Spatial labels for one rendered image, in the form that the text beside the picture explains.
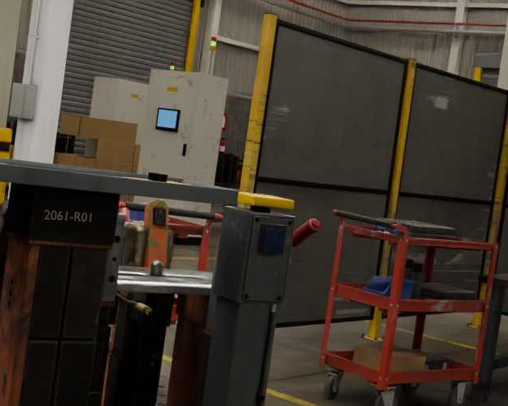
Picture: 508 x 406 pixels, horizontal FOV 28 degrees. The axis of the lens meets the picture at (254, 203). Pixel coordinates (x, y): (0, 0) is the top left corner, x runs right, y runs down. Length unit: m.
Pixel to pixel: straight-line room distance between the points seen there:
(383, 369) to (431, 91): 3.06
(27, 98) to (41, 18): 0.44
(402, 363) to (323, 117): 1.89
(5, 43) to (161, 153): 3.66
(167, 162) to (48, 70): 6.44
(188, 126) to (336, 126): 5.34
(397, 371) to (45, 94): 2.34
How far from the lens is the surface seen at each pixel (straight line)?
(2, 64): 8.77
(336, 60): 6.47
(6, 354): 1.15
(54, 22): 5.55
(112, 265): 1.32
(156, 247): 1.72
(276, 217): 1.24
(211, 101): 11.85
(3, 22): 8.77
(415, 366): 5.23
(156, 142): 12.01
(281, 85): 6.02
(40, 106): 5.51
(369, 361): 5.16
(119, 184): 1.10
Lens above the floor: 1.22
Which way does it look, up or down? 3 degrees down
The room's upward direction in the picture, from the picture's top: 8 degrees clockwise
